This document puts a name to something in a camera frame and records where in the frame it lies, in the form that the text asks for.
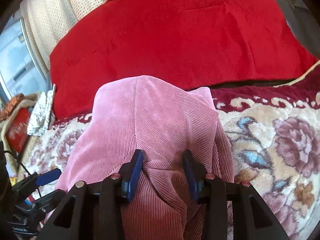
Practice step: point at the red box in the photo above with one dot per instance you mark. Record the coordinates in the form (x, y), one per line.
(17, 132)

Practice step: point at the floral plush bed cover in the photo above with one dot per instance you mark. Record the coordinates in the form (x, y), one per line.
(274, 137)

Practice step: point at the window frame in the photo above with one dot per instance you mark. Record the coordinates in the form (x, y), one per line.
(20, 72)

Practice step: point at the red velvet blanket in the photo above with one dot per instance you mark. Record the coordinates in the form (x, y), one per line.
(188, 43)

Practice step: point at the white patterned cloth bundle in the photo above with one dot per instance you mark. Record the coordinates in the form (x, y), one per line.
(41, 115)

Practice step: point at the beige cloth with orange item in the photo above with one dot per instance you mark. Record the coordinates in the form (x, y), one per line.
(7, 116)

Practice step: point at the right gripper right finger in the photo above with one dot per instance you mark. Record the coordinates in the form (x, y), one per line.
(194, 173)

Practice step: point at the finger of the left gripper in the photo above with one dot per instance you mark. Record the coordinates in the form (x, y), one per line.
(48, 177)

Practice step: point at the cream dotted curtain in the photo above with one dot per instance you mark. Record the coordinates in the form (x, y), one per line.
(48, 21)

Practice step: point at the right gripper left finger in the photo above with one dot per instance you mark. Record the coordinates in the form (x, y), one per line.
(130, 174)

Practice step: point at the pink corduroy garment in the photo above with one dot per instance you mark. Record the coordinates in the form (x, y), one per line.
(163, 121)

